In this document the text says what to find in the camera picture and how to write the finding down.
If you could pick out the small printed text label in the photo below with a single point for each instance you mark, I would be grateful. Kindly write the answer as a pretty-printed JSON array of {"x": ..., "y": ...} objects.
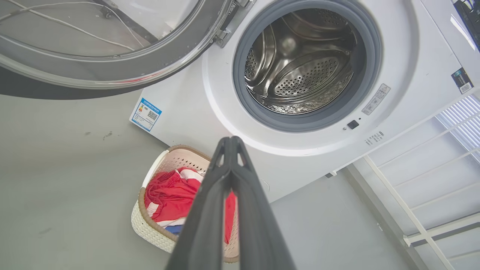
[{"x": 374, "y": 138}]

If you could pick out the perforated steel washer drum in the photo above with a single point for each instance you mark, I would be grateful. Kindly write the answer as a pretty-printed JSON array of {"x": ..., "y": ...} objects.
[{"x": 303, "y": 71}]

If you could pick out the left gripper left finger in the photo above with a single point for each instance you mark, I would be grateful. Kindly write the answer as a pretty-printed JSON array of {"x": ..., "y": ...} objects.
[{"x": 202, "y": 232}]

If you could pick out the black control panel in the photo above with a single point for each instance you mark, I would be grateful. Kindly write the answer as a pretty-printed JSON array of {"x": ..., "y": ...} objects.
[{"x": 470, "y": 18}]

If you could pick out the black QR code sticker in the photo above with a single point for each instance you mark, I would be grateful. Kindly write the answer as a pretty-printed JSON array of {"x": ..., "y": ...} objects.
[{"x": 462, "y": 80}]

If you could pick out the round black glass washer door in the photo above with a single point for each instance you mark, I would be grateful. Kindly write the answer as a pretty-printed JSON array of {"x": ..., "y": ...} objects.
[{"x": 75, "y": 71}]

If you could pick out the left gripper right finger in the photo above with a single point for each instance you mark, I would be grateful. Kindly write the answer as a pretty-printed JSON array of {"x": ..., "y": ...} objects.
[{"x": 258, "y": 225}]

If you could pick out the white slatted panel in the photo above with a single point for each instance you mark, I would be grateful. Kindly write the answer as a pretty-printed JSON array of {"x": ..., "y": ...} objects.
[{"x": 463, "y": 120}]

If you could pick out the white front-load washing machine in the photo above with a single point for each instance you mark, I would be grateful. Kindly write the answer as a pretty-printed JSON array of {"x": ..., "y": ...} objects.
[{"x": 405, "y": 56}]

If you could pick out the white metal rack frame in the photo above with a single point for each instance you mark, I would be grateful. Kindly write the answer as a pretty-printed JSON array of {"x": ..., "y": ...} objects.
[{"x": 412, "y": 218}]

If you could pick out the white woven laundry basket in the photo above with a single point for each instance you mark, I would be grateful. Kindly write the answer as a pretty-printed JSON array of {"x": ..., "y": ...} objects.
[{"x": 150, "y": 229}]

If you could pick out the metal door hinge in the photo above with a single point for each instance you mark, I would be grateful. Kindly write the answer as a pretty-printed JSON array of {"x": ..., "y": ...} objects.
[{"x": 230, "y": 24}]

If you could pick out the red and white garment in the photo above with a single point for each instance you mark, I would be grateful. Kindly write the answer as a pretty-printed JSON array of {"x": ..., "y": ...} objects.
[{"x": 172, "y": 197}]

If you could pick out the blue energy label sticker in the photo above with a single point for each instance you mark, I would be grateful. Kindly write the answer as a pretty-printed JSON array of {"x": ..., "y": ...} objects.
[{"x": 146, "y": 114}]

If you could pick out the grey warning sticker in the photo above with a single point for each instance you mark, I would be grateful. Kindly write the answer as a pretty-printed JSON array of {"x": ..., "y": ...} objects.
[{"x": 376, "y": 99}]

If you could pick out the black baseboard strip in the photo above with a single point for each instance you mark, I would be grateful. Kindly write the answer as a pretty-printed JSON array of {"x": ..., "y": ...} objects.
[{"x": 131, "y": 24}]

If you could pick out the blue cloth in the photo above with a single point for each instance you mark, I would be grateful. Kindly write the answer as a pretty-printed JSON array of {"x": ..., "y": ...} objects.
[{"x": 174, "y": 229}]

